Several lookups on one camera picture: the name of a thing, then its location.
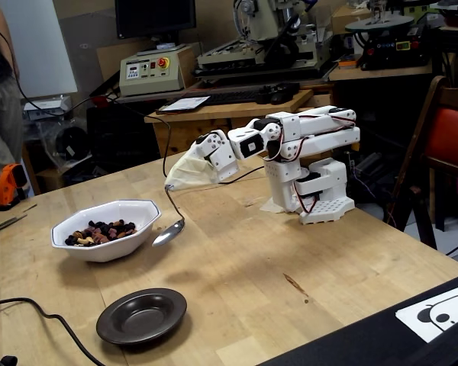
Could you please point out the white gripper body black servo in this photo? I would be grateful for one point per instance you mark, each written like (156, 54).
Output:
(222, 157)

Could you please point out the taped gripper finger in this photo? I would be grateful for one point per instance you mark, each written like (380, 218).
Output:
(187, 165)
(200, 179)

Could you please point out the metal spoon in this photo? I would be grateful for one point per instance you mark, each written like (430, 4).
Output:
(168, 236)

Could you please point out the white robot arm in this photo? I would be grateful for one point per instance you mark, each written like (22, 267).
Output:
(320, 129)

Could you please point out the white octagonal bowl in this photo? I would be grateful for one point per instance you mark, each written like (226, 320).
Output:
(99, 251)

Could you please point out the brown plate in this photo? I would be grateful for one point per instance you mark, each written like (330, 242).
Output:
(141, 316)

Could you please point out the beige masking tape wrap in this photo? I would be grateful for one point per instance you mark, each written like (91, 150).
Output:
(187, 175)

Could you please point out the wooden workbench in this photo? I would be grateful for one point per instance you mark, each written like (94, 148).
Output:
(183, 133)

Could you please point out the white paper sheet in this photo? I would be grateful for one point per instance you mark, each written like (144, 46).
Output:
(187, 103)

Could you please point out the translucent tape sheet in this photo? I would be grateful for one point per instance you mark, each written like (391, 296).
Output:
(269, 207)

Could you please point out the black tool on bench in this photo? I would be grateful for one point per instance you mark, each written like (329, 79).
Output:
(278, 93)

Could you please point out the beige control box red button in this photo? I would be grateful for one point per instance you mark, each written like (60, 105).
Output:
(149, 82)

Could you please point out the trail mix pile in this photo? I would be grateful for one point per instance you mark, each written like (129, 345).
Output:
(99, 232)

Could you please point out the black disc in plastic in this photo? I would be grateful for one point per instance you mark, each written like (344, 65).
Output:
(72, 143)

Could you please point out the beige milling machine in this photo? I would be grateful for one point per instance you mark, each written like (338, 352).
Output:
(267, 19)

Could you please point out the black monitor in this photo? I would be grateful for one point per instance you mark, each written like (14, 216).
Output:
(156, 17)

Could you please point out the small white box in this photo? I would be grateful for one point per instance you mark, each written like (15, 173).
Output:
(46, 106)

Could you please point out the wooden side bench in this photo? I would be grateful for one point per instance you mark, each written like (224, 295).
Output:
(366, 73)

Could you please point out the orange black hand tool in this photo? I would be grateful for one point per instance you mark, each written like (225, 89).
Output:
(7, 183)

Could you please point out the cardboard box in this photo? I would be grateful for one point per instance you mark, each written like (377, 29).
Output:
(347, 19)

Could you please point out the white board panel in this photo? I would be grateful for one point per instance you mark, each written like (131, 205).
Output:
(38, 45)

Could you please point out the person in khaki trousers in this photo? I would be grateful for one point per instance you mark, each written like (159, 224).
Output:
(0, 114)

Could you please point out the black scroll saw machine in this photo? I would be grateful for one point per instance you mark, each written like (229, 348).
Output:
(389, 49)

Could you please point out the wooden chair red cushion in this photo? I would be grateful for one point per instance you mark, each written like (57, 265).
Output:
(450, 137)

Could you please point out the white panda sticker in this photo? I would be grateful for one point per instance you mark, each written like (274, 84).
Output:
(442, 305)

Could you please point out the small black object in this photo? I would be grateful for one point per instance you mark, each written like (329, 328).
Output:
(4, 361)

